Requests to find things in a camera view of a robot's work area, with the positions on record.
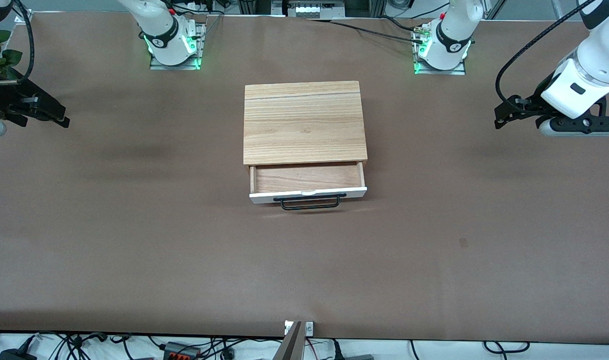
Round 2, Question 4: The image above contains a white drawer with black handle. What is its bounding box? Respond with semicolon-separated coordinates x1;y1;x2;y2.
248;161;368;211

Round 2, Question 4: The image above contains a wooden drawer cabinet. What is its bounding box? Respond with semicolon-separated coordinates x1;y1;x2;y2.
243;81;369;173

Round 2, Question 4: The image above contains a white electrical module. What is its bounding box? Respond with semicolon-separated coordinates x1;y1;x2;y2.
284;0;346;18

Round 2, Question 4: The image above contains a brown table cover sheet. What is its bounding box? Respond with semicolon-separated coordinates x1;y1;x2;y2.
0;11;609;346

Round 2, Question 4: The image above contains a black box with orange connectors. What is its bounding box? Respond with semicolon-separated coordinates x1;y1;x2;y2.
163;342;201;360

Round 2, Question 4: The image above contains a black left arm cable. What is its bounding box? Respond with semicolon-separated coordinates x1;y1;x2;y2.
494;0;599;117

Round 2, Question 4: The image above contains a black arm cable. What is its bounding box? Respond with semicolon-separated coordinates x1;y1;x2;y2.
494;0;599;117
10;0;36;85

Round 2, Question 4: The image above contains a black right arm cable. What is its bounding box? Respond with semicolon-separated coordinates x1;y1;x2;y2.
10;0;36;85

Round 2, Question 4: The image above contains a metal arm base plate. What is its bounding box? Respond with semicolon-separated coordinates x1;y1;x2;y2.
413;25;467;76
149;22;206;71

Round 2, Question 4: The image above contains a black cable on table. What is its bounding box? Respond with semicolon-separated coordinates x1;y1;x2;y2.
304;18;428;45

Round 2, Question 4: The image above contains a looped black cable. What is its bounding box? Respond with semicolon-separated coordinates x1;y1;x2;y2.
483;341;530;354

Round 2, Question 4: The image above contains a small metal table bracket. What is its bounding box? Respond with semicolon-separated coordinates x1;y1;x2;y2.
284;321;314;336

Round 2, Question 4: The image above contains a grey camera stand pole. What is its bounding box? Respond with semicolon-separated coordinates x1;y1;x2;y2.
272;321;305;360

